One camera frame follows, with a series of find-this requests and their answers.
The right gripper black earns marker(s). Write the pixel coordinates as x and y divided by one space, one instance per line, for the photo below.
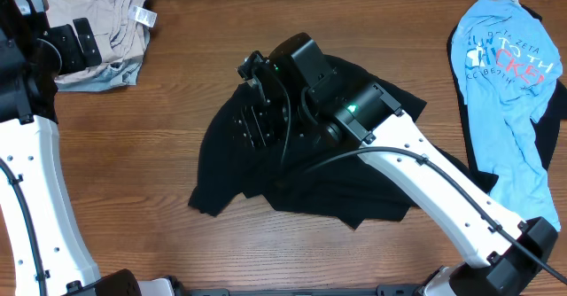
260 117

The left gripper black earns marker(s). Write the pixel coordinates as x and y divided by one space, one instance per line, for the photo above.
66 39

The black t-shirt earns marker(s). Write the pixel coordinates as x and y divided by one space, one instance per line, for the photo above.
347 189

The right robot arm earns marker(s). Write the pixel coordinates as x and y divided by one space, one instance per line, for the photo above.
295 89

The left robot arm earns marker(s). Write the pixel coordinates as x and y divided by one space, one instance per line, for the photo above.
50 256

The folded light denim garment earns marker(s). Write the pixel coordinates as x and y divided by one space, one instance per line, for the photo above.
121 63

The folded beige garment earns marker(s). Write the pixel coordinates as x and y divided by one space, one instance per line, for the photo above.
105 16

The light blue printed t-shirt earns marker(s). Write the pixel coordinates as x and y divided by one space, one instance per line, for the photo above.
509 92

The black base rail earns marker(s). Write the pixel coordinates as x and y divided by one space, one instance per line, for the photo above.
380 290

